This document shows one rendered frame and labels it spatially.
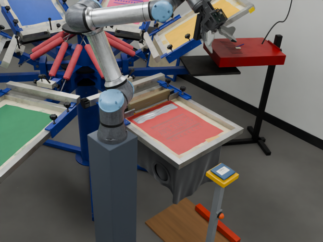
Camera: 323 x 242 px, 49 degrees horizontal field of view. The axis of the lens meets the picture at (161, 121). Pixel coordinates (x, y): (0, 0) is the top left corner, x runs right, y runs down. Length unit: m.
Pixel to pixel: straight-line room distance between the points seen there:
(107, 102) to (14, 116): 1.01
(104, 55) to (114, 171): 0.57
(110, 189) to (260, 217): 1.65
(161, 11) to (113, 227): 1.21
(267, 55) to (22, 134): 2.08
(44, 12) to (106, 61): 2.09
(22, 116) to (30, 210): 0.96
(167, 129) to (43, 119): 0.81
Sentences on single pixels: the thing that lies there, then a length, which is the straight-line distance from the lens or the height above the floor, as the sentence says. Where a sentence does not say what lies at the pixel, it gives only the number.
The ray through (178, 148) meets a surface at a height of 0.95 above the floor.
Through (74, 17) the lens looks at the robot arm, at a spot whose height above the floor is 1.78.
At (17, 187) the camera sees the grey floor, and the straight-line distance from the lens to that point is 3.39.
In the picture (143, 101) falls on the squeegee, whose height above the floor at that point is 1.05.
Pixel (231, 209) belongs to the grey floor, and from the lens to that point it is 3.15.
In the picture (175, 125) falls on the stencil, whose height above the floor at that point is 0.95.
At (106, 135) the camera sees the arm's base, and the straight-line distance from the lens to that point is 1.70.
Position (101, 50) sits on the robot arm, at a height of 1.60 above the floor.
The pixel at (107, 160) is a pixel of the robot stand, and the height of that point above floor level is 1.14.
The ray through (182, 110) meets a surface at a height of 0.95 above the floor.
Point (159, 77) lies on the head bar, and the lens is 2.75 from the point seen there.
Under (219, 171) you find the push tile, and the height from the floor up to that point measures 0.97.
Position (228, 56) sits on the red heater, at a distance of 3.07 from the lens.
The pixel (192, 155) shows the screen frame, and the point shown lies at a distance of 2.01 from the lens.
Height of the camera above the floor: 2.22
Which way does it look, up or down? 33 degrees down
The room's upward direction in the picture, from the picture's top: 3 degrees clockwise
